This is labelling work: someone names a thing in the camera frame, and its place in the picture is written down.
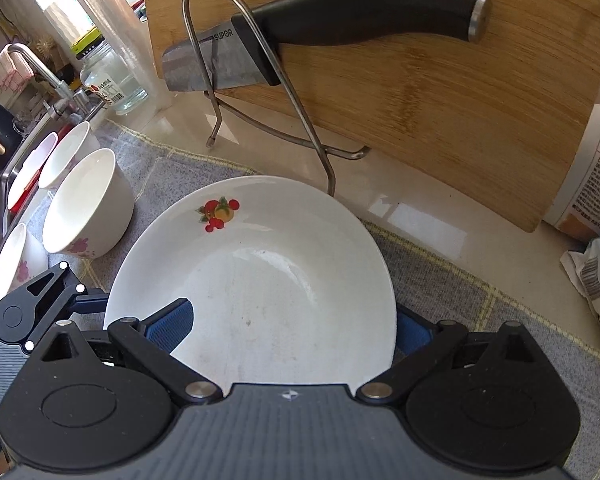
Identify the white plate back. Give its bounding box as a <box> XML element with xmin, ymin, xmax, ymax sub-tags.
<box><xmin>105</xmin><ymin>176</ymin><xmax>396</xmax><ymax>390</ymax></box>

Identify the pink checked dishcloth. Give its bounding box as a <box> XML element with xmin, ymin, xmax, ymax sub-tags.
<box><xmin>0</xmin><ymin>46</ymin><xmax>34</xmax><ymax>92</ymax></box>

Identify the bamboo cutting board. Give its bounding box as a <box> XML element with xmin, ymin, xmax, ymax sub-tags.
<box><xmin>145</xmin><ymin>0</ymin><xmax>600</xmax><ymax>231</ymax></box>

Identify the metal wire board stand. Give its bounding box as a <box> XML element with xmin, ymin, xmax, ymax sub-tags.
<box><xmin>180</xmin><ymin>0</ymin><xmax>372</xmax><ymax>198</ymax></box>

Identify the plastic wrap roll right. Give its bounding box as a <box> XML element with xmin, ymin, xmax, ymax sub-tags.
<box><xmin>78</xmin><ymin>0</ymin><xmax>172</xmax><ymax>110</ymax></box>

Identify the orange white food bag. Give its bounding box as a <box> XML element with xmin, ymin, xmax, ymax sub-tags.
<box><xmin>544</xmin><ymin>104</ymin><xmax>600</xmax><ymax>243</ymax></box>

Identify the red white basin in sink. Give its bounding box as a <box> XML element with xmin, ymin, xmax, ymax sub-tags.
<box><xmin>7</xmin><ymin>132</ymin><xmax>58</xmax><ymax>214</ymax></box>

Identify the grey blue checked dish mat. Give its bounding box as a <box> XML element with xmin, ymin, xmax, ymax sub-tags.
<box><xmin>70</xmin><ymin>120</ymin><xmax>600</xmax><ymax>479</ymax></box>

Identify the floral bowl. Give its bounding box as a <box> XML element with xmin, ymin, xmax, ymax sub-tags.
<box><xmin>42</xmin><ymin>148</ymin><xmax>134</xmax><ymax>259</ymax></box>
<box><xmin>38</xmin><ymin>122</ymin><xmax>100</xmax><ymax>191</ymax></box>
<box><xmin>0</xmin><ymin>223</ymin><xmax>48</xmax><ymax>301</ymax></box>

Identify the glass jar green lid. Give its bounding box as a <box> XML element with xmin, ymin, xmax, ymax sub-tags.
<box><xmin>71</xmin><ymin>27</ymin><xmax>148</xmax><ymax>116</ymax></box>

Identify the black handled kitchen knife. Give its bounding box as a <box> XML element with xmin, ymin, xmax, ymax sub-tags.
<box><xmin>162</xmin><ymin>0</ymin><xmax>491</xmax><ymax>92</ymax></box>

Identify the steel kitchen faucet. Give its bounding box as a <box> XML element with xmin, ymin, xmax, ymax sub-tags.
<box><xmin>7</xmin><ymin>42</ymin><xmax>105</xmax><ymax>122</ymax></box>

